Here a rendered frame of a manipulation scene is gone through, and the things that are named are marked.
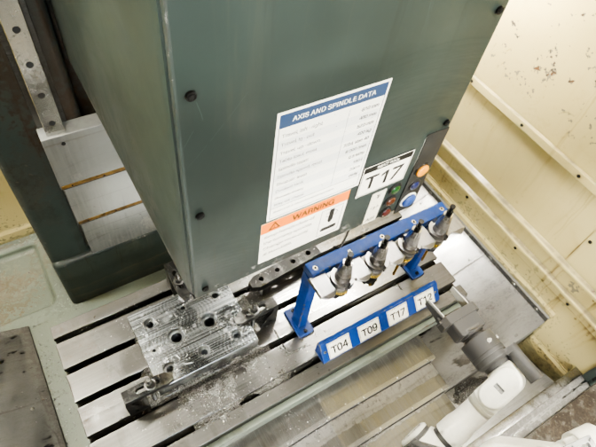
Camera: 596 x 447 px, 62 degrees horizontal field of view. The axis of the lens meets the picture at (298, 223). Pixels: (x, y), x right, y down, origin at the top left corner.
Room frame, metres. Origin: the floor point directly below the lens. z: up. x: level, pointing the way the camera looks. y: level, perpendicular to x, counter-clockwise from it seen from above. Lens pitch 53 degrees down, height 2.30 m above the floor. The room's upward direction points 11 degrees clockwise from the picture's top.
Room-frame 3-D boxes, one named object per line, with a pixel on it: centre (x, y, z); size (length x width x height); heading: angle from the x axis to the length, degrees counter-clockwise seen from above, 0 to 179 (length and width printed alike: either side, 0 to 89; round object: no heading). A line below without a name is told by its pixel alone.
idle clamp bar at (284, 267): (0.82, 0.01, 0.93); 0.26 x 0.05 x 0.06; 135
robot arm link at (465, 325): (0.59, -0.48, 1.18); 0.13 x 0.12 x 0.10; 130
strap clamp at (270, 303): (0.63, 0.07, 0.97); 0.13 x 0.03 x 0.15; 130
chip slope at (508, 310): (0.99, -0.33, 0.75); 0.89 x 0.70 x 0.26; 40
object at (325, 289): (0.63, -0.09, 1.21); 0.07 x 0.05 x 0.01; 40
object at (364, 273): (0.70, -0.18, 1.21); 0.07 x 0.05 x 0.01; 40
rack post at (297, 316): (0.67, -0.06, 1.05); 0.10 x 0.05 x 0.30; 40
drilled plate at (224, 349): (0.55, 0.23, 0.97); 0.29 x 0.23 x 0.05; 130
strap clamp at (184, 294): (0.68, 0.31, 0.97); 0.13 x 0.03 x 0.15; 40
